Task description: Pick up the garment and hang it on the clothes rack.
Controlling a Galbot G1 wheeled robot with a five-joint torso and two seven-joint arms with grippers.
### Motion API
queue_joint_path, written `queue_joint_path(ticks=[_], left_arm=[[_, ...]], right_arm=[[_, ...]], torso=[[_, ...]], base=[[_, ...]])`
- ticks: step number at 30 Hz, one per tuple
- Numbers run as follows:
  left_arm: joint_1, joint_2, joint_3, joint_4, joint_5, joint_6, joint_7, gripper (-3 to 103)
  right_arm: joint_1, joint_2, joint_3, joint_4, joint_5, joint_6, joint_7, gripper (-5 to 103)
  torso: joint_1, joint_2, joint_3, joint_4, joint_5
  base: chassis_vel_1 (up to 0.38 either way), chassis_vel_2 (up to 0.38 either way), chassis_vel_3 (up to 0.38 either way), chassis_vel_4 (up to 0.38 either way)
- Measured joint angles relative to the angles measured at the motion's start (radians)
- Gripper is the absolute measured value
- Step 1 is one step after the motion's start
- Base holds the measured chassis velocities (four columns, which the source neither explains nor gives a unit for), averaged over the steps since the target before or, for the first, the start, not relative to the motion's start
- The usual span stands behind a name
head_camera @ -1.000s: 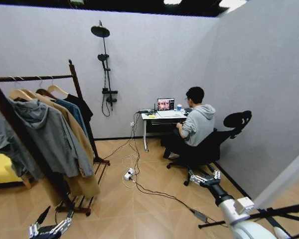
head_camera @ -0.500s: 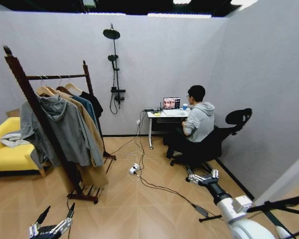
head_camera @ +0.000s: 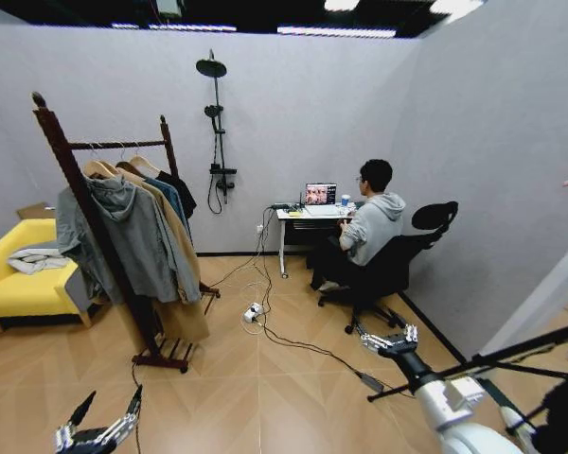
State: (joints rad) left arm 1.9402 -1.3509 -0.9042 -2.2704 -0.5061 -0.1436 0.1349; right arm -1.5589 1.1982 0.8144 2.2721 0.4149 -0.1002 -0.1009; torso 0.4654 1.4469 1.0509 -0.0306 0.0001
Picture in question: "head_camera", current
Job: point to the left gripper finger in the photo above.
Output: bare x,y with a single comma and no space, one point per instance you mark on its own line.
81,410
131,407

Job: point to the blue denim garment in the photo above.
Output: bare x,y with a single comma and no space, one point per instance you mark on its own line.
170,194

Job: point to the white partition panel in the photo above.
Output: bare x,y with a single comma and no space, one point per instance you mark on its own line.
539,293

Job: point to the black office chair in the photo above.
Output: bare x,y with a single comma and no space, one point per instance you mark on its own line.
388,269

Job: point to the blue and white cup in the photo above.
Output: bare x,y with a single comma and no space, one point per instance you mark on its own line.
345,200

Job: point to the black hand shower head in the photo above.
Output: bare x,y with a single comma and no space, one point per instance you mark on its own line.
211,111

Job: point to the brown cardboard box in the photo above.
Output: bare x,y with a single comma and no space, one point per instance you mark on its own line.
35,210

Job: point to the light wooden hanger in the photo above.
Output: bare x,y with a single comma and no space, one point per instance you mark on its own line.
97,167
142,162

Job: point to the grey hooded jacket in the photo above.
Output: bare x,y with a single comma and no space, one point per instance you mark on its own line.
137,227

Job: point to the black tripod stand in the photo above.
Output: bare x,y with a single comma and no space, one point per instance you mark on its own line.
525,348

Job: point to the pale grey folded garment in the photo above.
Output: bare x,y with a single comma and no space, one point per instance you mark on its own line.
38,260

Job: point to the open laptop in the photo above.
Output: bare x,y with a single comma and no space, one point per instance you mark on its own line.
320,194

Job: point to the black shower column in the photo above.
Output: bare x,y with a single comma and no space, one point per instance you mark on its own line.
216,142

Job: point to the dark wooden clothes rack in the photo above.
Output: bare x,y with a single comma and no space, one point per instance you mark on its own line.
76,179

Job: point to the ceiling mounted device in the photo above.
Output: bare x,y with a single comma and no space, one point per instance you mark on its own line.
168,5

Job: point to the white floor power strip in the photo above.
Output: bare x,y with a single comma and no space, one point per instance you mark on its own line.
253,312

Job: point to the white desk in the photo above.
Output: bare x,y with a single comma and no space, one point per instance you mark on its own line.
312,219

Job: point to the black power adapter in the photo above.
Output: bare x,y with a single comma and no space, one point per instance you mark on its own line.
369,381

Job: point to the black desk power strip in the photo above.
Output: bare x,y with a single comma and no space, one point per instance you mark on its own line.
285,206

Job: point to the black garment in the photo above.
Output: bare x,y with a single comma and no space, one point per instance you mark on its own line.
184,194

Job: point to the yellow sofa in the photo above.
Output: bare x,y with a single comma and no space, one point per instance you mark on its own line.
23,288

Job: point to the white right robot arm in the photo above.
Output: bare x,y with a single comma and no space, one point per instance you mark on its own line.
473,437

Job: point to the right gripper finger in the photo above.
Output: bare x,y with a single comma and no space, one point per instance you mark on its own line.
411,333
373,341

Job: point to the tan long coat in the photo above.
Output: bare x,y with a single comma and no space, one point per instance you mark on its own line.
191,321

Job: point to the person in dark clothing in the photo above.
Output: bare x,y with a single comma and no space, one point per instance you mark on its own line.
563,416

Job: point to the ceiling light panel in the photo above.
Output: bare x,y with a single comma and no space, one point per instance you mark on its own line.
336,30
447,6
194,27
360,4

